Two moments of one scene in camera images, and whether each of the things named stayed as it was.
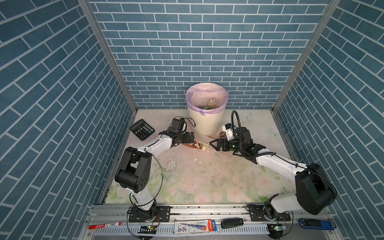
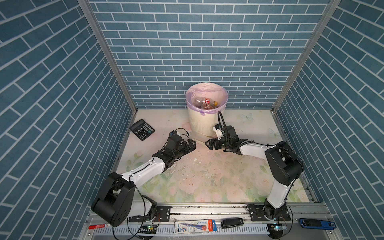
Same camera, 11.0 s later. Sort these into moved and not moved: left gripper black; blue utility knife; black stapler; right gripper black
Moved: left gripper black
Not moved: blue utility knife; black stapler; right gripper black
